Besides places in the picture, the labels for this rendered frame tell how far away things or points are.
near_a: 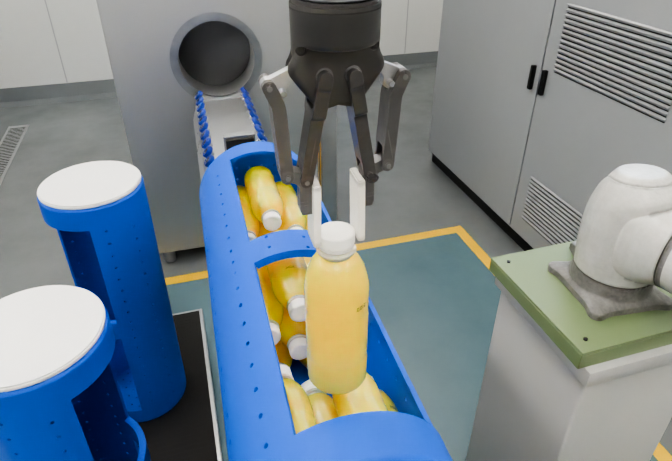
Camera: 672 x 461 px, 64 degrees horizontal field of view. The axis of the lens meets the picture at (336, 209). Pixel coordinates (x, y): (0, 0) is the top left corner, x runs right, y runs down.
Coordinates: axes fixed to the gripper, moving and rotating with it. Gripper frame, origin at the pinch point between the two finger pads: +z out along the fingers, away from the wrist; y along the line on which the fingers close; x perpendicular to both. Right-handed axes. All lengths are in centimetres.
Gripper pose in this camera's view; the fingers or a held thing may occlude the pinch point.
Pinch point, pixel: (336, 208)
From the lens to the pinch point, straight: 53.3
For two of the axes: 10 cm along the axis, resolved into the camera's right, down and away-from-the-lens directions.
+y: -9.6, 1.4, -2.2
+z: 0.0, 8.5, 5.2
